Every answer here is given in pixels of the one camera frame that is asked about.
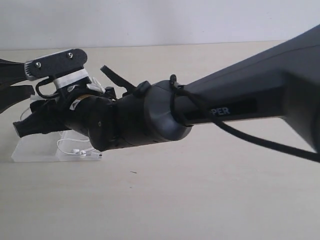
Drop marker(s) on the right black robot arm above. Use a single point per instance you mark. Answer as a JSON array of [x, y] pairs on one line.
[[281, 82]]

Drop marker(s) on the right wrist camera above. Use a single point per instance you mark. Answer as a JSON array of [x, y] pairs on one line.
[[63, 68]]

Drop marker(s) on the translucent plastic storage case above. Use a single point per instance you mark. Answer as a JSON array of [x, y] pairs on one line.
[[50, 150]]

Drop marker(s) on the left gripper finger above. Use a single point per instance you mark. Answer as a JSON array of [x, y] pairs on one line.
[[11, 72], [13, 95]]

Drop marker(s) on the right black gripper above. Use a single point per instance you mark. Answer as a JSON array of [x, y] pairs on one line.
[[47, 116]]

